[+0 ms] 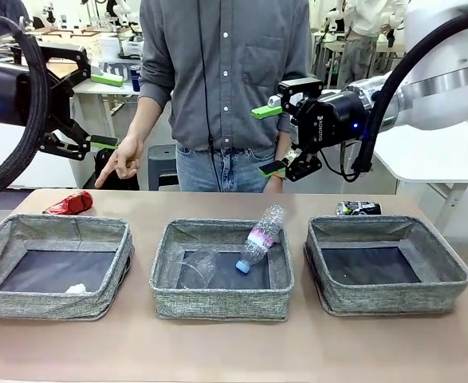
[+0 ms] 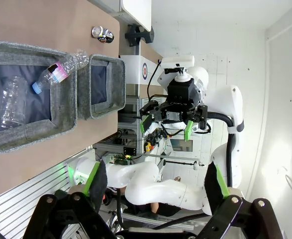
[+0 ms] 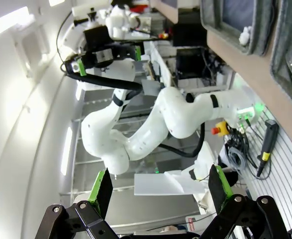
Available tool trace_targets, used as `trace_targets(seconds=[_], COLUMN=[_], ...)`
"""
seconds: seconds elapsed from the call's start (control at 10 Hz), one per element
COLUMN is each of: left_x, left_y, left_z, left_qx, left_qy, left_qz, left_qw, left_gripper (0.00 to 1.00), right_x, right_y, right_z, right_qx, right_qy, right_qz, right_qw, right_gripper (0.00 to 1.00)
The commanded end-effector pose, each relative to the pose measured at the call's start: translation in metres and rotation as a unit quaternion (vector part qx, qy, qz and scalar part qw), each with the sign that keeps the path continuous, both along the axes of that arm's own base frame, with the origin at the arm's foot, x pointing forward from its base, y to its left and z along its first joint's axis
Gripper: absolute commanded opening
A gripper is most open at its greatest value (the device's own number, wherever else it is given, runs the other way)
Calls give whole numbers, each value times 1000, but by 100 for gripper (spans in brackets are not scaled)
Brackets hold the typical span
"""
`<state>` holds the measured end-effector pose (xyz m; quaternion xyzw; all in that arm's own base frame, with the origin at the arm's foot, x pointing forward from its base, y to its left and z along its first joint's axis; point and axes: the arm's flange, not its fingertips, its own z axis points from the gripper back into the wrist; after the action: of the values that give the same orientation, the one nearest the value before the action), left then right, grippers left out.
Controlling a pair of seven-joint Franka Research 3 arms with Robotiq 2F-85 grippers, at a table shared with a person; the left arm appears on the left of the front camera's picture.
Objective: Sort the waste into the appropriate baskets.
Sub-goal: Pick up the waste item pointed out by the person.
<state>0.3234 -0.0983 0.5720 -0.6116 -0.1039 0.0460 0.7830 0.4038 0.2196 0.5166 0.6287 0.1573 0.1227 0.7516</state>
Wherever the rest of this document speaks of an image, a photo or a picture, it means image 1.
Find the bystander in white shirt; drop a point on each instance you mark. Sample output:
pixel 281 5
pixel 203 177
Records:
pixel 367 24

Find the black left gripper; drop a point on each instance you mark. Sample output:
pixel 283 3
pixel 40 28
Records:
pixel 2 95

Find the crushed black can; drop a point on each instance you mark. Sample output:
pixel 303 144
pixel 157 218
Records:
pixel 361 208

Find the crushed red can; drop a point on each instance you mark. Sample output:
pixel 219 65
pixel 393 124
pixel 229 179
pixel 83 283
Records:
pixel 72 203

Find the person's right forearm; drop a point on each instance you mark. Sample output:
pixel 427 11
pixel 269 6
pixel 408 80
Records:
pixel 150 119

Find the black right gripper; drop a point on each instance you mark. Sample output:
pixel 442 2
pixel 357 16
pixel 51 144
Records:
pixel 337 117

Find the white background desk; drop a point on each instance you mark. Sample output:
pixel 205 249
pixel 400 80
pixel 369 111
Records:
pixel 337 45

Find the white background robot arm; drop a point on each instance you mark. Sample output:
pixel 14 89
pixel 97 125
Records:
pixel 120 10

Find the blue drink can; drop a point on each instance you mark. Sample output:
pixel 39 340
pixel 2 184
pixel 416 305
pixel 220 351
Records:
pixel 135 80

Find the grey fabric basket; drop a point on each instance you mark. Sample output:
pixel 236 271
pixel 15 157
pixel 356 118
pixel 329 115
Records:
pixel 38 301
pixel 397 297
pixel 217 303

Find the white tissue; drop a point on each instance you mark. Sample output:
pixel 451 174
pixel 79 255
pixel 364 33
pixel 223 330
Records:
pixel 76 289

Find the clear bottle with blue cap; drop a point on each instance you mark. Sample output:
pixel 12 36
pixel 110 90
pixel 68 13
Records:
pixel 261 239

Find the bystander in blue top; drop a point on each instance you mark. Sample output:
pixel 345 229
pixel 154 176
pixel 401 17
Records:
pixel 6 10

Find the white slotted crate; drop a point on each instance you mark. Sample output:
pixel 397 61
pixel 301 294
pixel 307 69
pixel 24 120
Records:
pixel 78 38

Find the small white mesh basket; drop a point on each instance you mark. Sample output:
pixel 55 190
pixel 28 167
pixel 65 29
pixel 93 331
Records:
pixel 132 47

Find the person's left hand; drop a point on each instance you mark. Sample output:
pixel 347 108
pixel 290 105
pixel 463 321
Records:
pixel 274 186

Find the person's left forearm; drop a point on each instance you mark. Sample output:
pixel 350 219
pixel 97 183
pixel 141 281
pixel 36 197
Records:
pixel 282 143

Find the clear plastic cup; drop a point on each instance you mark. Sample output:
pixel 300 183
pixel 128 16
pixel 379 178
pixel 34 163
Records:
pixel 199 267

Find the grey plastic stool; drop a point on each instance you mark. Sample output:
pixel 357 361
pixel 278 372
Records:
pixel 162 163

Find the white background table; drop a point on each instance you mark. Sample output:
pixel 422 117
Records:
pixel 98 89

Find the person's right hand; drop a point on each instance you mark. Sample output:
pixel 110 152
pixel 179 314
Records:
pixel 128 153

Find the white plastic tub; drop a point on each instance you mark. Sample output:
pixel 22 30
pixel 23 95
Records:
pixel 108 48

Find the person in grey shirt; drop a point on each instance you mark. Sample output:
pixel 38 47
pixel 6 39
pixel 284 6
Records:
pixel 233 80

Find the clear printed storage box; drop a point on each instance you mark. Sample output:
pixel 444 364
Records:
pixel 114 68

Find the black backpack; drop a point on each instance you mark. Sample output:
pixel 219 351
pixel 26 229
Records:
pixel 128 184

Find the wooden top table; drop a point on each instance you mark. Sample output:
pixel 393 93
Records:
pixel 60 69

